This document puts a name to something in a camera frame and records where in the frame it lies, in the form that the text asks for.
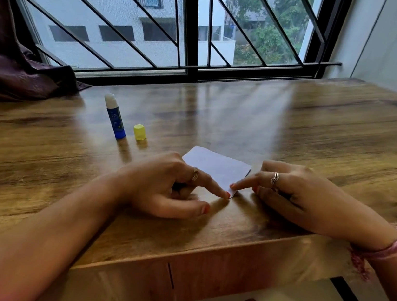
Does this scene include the person's right hand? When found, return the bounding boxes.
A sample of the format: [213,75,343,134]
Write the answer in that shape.
[223,155,397,254]

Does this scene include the person's left hand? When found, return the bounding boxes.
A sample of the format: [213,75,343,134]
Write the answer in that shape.
[114,145,236,227]

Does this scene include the yellow glue stick cap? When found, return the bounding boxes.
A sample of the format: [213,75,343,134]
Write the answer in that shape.
[131,123,148,142]

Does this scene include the white paper piece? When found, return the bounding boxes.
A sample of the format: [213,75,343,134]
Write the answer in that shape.
[178,144,254,201]

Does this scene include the blue glue stick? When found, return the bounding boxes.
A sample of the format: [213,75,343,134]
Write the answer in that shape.
[99,92,132,141]

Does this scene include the person's left forearm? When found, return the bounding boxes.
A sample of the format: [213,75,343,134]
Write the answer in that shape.
[0,166,133,301]

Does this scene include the black metal window grille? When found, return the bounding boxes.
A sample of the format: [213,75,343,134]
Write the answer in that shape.
[0,0,351,102]

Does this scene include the white apartment building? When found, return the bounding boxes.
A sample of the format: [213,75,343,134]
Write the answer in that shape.
[0,0,243,89]

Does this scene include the green trees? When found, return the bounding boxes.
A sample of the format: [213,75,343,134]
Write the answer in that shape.
[217,0,317,74]

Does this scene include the purple curtain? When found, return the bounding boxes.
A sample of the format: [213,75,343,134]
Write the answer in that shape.
[0,0,102,112]

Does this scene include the thin finger ring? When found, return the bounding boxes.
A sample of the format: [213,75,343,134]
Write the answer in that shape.
[269,171,281,193]

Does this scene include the pink thread bracelet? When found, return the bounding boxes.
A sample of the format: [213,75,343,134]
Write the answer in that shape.
[346,221,397,285]

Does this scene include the black window frame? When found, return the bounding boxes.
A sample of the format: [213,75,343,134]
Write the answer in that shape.
[0,0,354,117]

